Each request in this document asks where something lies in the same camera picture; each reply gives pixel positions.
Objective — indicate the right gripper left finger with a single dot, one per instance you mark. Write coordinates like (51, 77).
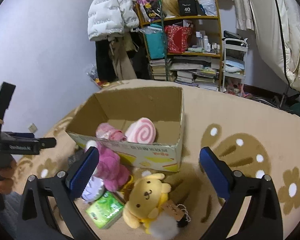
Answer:
(36, 219)

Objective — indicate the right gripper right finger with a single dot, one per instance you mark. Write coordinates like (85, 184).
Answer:
(263, 219)

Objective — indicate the green tissue pack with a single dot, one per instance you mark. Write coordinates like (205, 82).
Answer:
(105, 211)

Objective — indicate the pink plush bear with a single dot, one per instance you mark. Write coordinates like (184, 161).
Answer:
(109, 168)

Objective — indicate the white black fluffy pompom keychain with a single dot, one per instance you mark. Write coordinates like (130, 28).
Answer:
(166, 227)

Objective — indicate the pink item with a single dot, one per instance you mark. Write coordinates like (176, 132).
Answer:
(108, 132)

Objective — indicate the yellow plush dog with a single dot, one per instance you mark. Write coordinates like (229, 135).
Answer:
(148, 198)

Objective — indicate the pink swirl roll plush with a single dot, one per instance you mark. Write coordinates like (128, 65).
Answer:
(142, 132)

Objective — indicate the person's left hand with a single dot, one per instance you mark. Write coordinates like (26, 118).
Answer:
(6, 174)

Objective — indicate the beige patterned carpet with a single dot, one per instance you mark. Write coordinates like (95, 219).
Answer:
(249, 136)

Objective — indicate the plastic bag of toys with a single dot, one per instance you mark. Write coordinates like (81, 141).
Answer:
(93, 76)

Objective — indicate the cardboard box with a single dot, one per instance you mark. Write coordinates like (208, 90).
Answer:
(120, 108)

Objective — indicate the beige hanging coat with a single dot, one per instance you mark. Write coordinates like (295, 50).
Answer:
(122, 65)

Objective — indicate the white puffer jacket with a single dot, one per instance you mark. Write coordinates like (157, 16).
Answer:
(108, 19)

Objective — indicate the white trolley cart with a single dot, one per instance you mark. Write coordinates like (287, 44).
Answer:
(235, 51)

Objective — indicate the stack of books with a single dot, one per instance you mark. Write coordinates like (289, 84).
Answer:
(158, 69)

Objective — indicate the teal bag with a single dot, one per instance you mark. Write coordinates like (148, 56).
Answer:
(155, 41)

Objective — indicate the yellow metal shelf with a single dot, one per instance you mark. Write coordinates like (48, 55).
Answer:
(211, 26)

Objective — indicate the cream folded mattress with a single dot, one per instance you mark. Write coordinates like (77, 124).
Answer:
(277, 29)

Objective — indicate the red patterned bag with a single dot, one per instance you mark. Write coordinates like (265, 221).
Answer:
(177, 38)

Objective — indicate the black purple printed bag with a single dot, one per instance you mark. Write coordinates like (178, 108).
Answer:
(150, 10)

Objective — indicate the blonde wig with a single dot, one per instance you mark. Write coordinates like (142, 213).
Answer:
(170, 8)

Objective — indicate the black box with number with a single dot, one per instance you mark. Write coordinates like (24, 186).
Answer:
(187, 7)

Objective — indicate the upper wall socket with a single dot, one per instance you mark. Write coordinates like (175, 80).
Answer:
(33, 128)

